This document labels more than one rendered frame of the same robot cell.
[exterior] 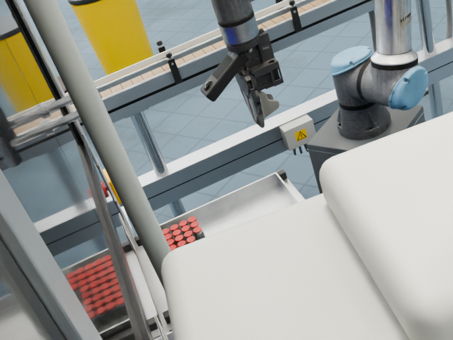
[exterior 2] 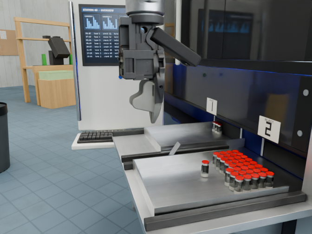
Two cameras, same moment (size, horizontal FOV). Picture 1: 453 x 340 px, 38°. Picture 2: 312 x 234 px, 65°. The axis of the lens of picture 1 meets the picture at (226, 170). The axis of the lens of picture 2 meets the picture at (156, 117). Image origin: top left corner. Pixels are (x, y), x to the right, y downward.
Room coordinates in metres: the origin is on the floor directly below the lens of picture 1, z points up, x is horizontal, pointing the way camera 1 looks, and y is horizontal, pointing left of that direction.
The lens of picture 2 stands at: (1.77, -0.17, 1.22)
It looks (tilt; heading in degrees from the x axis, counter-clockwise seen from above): 14 degrees down; 173
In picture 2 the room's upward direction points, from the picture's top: straight up
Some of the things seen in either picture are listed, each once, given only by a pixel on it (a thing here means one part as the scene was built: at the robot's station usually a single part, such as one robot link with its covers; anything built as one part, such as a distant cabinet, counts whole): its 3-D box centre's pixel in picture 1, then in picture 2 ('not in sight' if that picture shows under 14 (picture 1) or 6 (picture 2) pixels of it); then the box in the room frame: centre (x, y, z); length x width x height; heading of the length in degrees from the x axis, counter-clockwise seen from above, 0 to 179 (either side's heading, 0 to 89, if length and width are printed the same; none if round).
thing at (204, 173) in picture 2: not in sight; (204, 169); (1.13, 0.06, 0.90); 0.02 x 0.02 x 0.04
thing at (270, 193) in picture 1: (231, 235); (201, 177); (1.17, 0.04, 0.90); 0.34 x 0.26 x 0.04; 98
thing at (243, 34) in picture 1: (238, 28); (145, 5); (1.26, -0.12, 1.32); 0.08 x 0.08 x 0.05
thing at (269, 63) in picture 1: (253, 63); (142, 49); (1.26, -0.13, 1.24); 0.09 x 0.08 x 0.12; 98
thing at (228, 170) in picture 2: (200, 237); (229, 177); (1.19, 0.11, 0.90); 0.02 x 0.02 x 0.05
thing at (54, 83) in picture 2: not in sight; (61, 61); (-5.28, -1.80, 1.08); 1.67 x 1.50 x 2.16; 132
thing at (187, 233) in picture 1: (195, 249); (230, 171); (1.16, 0.13, 0.90); 0.18 x 0.02 x 0.05; 8
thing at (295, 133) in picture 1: (298, 132); not in sight; (2.12, -0.30, 0.50); 0.12 x 0.05 x 0.09; 98
